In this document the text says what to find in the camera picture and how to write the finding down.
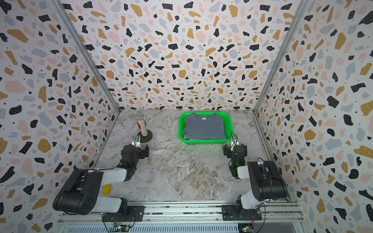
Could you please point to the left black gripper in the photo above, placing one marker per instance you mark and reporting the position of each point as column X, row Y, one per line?
column 141, row 152

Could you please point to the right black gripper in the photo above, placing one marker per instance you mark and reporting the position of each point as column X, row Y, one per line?
column 227, row 150

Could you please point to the green plastic basket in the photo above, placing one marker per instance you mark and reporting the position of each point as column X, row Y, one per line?
column 227, row 126

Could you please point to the grey t-shirt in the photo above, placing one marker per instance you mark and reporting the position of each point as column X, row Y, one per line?
column 200, row 127

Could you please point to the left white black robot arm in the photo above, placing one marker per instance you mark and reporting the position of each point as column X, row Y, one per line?
column 80, row 194

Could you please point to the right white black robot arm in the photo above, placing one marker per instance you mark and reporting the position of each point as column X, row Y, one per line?
column 264, row 178

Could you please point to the sprinkle tube on black base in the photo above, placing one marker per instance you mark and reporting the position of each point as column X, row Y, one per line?
column 145, row 135

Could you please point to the yellow block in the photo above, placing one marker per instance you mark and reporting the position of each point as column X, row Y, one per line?
column 107, row 189

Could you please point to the right circuit board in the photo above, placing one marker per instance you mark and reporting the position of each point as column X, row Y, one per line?
column 245, row 228

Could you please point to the circuit board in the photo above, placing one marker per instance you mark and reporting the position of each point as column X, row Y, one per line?
column 121, row 228
column 245, row 228

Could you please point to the left circuit board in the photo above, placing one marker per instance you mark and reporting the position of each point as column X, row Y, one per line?
column 121, row 228

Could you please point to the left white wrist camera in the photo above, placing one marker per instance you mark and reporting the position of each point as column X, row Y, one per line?
column 136, row 141

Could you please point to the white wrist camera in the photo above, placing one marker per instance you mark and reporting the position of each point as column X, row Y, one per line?
column 234, row 142
column 136, row 141

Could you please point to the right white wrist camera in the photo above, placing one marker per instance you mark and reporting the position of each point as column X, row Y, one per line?
column 234, row 142

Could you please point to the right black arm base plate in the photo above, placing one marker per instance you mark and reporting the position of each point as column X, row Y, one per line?
column 236, row 213

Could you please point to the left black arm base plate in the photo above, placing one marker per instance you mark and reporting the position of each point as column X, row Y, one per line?
column 126, row 214

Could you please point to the aluminium front rail frame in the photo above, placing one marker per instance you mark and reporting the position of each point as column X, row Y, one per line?
column 191, row 217

